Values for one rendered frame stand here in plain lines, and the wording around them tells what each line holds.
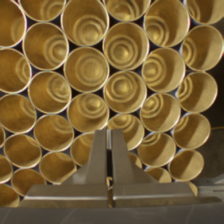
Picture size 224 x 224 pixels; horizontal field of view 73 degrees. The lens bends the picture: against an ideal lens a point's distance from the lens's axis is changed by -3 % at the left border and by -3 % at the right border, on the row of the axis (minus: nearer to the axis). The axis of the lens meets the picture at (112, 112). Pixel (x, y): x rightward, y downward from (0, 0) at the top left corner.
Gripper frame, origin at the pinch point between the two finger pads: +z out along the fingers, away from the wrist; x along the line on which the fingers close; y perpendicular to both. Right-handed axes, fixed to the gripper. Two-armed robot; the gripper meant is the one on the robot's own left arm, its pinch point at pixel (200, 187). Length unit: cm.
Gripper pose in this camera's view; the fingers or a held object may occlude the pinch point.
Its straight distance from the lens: 41.3
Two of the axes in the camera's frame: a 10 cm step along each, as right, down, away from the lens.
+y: 0.3, 2.7, -9.6
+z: -10.0, -0.1, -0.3
